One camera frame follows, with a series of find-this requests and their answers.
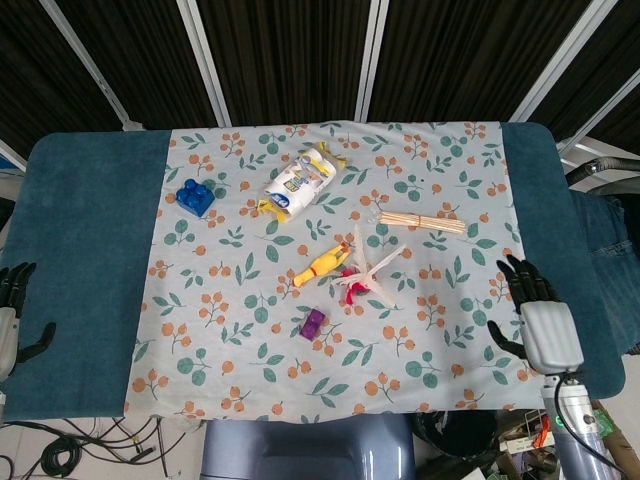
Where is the black grey left robot hand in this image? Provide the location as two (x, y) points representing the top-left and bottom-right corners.
(0, 261), (58, 382)

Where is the black grey right robot hand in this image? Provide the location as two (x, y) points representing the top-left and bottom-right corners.
(487, 253), (586, 376)

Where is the white feather shuttlecock red base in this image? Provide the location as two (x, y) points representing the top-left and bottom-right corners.
(327, 223), (409, 309)

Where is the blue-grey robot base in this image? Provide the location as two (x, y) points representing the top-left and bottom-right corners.
(201, 414), (419, 480)

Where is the blue denim covered seat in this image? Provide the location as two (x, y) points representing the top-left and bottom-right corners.
(569, 192), (640, 356)

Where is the green circuit board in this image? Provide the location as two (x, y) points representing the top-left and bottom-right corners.
(592, 403), (620, 437)

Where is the cardboard box of parts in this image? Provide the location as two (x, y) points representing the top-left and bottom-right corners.
(492, 407), (559, 480)

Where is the teal table cover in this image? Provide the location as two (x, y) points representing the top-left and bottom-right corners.
(0, 122), (629, 426)

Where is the black bin bag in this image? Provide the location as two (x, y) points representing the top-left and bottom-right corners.
(412, 409), (501, 459)

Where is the bamboo skewer bundle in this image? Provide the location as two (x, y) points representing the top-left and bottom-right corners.
(369, 209), (468, 235)

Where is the blue toy building block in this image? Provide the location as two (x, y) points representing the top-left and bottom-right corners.
(175, 178), (217, 219)

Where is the purple toy building block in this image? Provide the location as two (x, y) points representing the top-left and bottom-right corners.
(299, 308), (329, 343)

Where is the yellow rubber chicken toy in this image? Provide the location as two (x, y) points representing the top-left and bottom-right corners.
(292, 240), (354, 288)

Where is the floral leaf and berry tablecloth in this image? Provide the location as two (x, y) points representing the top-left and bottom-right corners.
(121, 119), (549, 426)

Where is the dark white-framed screen panel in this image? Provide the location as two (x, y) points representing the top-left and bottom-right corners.
(0, 0), (126, 171)
(524, 0), (640, 161)
(39, 0), (231, 131)
(357, 0), (601, 124)
(189, 0), (381, 126)

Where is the white yellow snack package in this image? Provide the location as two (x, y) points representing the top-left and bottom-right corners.
(248, 141), (350, 224)

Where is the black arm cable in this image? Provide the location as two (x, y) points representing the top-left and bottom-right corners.
(553, 372), (626, 480)

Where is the black coiled cable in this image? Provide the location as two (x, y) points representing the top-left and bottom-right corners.
(41, 434), (84, 476)

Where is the black floor cable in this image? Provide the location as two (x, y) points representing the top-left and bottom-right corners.
(0, 418), (174, 479)

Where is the black flexible hose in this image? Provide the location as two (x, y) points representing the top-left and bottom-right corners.
(564, 156), (640, 185)

